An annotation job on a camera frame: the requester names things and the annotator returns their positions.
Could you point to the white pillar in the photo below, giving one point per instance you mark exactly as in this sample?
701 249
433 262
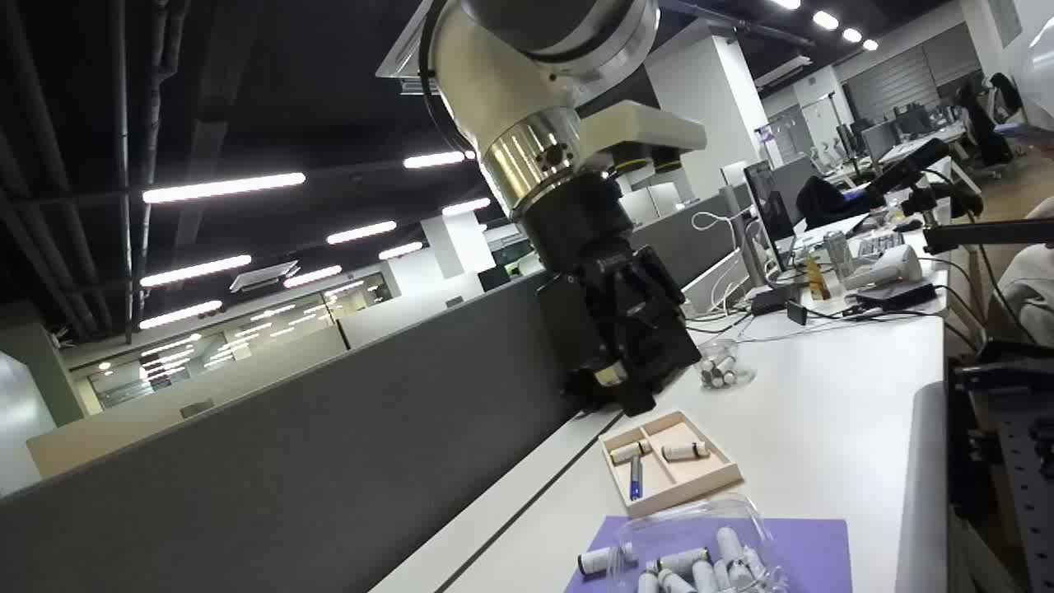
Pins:
712 104

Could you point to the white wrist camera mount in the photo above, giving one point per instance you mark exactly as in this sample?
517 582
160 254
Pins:
646 124

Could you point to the small white cap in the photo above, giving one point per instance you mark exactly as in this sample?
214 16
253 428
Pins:
627 551

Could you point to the ceiling air conditioner unit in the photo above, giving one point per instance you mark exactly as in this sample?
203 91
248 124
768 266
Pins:
399 67

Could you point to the small grey bottle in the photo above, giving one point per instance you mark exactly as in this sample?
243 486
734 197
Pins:
627 451
681 451
593 562

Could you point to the grey desk partition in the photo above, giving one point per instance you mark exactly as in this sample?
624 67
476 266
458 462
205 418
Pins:
308 471

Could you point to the purple mat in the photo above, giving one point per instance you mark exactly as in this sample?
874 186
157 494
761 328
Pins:
819 553

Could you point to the computer monitor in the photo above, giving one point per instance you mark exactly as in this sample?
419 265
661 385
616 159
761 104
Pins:
768 214

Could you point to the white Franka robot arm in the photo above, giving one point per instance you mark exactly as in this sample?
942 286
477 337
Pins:
514 67

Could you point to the wooden compartment box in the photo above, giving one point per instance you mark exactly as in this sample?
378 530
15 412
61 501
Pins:
673 483

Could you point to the white desktop device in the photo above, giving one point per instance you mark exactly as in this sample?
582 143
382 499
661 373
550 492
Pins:
884 265

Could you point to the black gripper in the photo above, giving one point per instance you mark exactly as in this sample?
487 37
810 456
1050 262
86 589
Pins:
615 284

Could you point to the long ceiling light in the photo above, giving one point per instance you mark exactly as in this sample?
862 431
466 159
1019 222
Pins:
361 230
178 313
195 272
226 186
436 159
313 273

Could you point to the seated person in black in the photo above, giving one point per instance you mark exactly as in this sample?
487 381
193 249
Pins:
983 115

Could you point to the yellow bottle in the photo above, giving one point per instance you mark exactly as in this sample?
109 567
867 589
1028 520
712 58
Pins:
815 278

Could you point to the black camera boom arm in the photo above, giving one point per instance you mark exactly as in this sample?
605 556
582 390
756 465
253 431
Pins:
990 230

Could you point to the black perforated breadboard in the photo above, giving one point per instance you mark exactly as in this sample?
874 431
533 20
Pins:
1025 471

